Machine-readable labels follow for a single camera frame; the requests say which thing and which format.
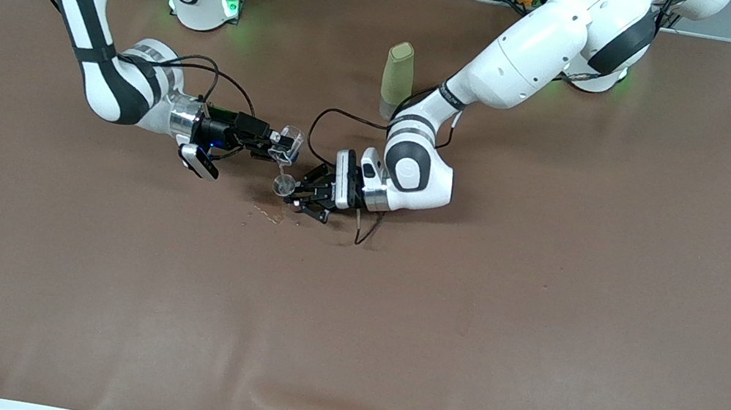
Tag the brown table mat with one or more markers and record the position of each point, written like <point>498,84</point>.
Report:
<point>458,361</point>

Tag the clear glass measuring cup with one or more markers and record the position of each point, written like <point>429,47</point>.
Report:
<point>293,141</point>

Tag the steel double jigger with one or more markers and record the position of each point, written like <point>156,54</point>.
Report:
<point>283,185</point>

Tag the brown liquid spill puddle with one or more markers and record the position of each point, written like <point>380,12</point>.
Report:
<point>267,216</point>

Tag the olive sleeved shaker bottle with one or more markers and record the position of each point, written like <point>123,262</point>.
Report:
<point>399,70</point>

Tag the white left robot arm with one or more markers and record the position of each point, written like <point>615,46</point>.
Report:
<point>532,55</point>

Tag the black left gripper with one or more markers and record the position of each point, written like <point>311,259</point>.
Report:
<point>323,192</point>

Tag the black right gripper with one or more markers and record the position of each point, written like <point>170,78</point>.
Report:
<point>214,132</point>

